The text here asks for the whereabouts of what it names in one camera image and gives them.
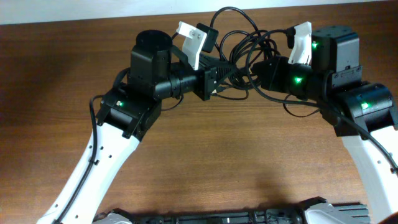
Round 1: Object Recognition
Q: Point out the black cable bundle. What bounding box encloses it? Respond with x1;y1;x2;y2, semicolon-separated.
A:
210;6;280;101

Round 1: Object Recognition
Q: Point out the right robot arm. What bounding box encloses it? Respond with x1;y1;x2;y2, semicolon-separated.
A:
246;22;397;223

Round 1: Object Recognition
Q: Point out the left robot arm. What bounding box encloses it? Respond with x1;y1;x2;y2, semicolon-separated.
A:
40;24;229;223

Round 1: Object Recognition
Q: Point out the right camera black cable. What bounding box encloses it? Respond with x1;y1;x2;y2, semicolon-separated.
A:
245;28;398;175

